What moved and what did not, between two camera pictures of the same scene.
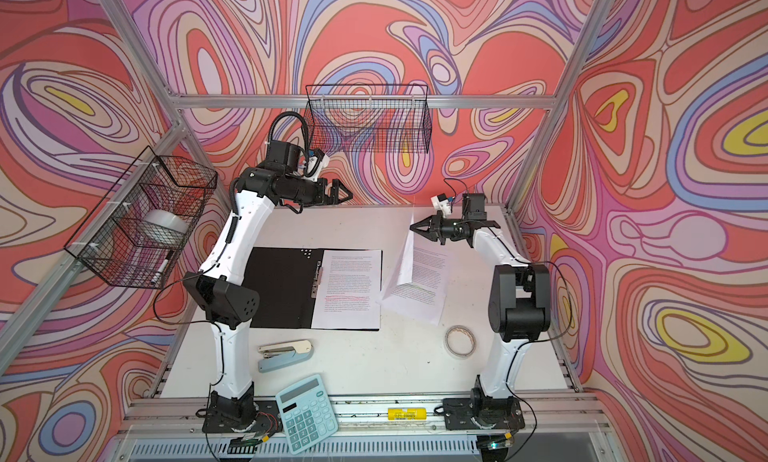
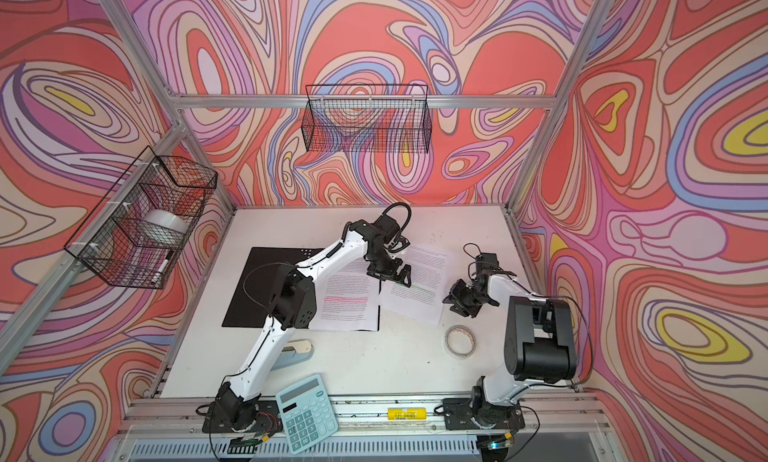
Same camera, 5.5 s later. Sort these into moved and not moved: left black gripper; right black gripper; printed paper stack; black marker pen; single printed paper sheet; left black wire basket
Moved: right black gripper; left black gripper
Not moved: black marker pen; printed paper stack; single printed paper sheet; left black wire basket
